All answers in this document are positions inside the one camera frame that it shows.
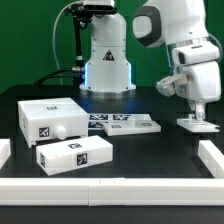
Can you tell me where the long white cabinet door panel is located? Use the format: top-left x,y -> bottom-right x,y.
103,120 -> 161,136

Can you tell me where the white left border rail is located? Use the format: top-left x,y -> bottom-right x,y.
0,139 -> 11,169

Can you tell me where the white sheet with fiducial markers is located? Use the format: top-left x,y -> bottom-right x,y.
88,113 -> 151,130

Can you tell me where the white cabinet drawer block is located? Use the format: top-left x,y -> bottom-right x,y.
36,135 -> 113,175

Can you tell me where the black cable bundle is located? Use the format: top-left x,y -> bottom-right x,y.
33,66 -> 84,87

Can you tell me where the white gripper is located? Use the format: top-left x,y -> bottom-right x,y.
156,61 -> 221,121

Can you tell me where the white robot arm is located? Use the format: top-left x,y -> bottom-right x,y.
82,0 -> 221,121

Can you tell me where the white front border rail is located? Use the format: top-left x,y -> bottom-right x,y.
0,178 -> 224,206

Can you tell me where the white border rail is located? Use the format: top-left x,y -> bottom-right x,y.
198,140 -> 224,179
0,178 -> 224,206
0,139 -> 11,169

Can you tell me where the white right border rail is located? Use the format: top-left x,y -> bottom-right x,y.
198,140 -> 224,179

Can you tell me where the grey cable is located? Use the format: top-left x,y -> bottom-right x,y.
52,1 -> 84,76

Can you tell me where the white cabinet body box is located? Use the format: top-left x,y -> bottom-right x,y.
18,98 -> 88,147

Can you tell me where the small white cabinet panel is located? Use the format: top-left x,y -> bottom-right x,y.
177,114 -> 219,133

